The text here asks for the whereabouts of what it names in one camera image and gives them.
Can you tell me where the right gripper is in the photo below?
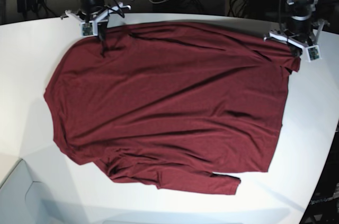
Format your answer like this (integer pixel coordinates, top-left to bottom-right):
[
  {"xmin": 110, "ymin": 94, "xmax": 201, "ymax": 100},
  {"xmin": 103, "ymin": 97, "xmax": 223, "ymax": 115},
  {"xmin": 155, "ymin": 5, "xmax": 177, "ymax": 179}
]
[{"xmin": 60, "ymin": 2, "xmax": 131, "ymax": 41}]

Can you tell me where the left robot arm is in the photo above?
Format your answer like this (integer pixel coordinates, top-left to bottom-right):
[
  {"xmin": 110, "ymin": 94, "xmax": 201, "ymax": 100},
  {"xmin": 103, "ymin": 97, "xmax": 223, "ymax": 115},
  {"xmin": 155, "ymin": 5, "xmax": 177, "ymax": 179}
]
[{"xmin": 263, "ymin": 0, "xmax": 329, "ymax": 61}]

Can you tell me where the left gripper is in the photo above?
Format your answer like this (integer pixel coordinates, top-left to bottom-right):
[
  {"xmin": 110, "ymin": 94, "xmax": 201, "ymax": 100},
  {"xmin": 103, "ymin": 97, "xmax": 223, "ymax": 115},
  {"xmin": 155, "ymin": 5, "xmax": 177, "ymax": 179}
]
[{"xmin": 263, "ymin": 17, "xmax": 330, "ymax": 57}]

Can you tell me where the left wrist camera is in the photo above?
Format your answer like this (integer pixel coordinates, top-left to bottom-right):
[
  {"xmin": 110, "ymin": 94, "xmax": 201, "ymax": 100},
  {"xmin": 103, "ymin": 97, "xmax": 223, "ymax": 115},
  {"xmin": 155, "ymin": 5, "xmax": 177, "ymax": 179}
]
[{"xmin": 306, "ymin": 45, "xmax": 322, "ymax": 62}]

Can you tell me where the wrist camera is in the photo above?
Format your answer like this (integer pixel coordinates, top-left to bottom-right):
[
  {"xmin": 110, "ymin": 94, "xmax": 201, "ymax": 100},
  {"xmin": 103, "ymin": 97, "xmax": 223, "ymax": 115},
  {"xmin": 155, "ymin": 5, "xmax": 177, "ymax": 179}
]
[
  {"xmin": 81, "ymin": 22, "xmax": 93, "ymax": 37},
  {"xmin": 306, "ymin": 45, "xmax": 322, "ymax": 62}
]

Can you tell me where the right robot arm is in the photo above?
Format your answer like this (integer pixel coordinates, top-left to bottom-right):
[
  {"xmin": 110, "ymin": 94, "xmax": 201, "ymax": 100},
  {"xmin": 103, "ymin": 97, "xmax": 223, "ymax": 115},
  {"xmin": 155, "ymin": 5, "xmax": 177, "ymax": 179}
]
[{"xmin": 61, "ymin": 0, "xmax": 131, "ymax": 42}]

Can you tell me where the dark red t-shirt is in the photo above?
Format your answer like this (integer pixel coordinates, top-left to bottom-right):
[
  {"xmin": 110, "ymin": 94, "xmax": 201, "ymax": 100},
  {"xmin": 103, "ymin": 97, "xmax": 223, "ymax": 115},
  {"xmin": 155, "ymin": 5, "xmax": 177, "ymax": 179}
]
[{"xmin": 44, "ymin": 22, "xmax": 300, "ymax": 195}]

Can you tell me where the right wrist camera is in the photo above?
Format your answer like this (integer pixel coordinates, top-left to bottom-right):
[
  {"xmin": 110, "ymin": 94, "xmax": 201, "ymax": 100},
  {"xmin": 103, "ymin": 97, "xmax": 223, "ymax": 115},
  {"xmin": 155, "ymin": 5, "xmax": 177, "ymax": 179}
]
[{"xmin": 81, "ymin": 22, "xmax": 93, "ymax": 37}]

